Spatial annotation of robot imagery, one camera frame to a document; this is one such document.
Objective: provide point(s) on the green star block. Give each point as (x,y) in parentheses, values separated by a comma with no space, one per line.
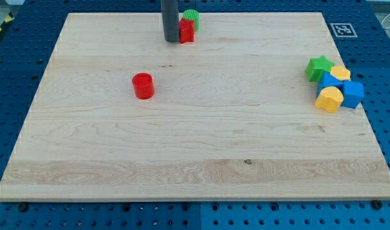
(317,66)

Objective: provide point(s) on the green cylinder block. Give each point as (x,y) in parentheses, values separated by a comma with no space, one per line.
(193,15)

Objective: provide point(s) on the yellow black hazard tape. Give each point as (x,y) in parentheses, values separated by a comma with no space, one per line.
(6,24)

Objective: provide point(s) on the yellow heart block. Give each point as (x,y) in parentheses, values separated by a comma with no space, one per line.
(329,99)

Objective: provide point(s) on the red cylinder block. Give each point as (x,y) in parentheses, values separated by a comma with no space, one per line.
(143,85)

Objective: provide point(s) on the blue triangle block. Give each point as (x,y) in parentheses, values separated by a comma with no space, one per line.
(328,80)

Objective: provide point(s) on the yellow hexagon block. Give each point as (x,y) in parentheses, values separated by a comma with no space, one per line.
(341,73)

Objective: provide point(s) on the white fiducial marker tag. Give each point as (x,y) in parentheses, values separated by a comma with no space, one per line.
(343,30)

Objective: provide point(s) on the blue cube block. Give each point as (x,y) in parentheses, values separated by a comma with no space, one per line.
(353,93)

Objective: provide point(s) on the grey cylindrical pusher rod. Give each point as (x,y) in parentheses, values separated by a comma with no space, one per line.
(170,20)

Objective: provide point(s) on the wooden board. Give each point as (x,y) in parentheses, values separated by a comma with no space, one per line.
(232,117)

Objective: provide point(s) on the red star block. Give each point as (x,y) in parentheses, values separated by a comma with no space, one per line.
(186,30)

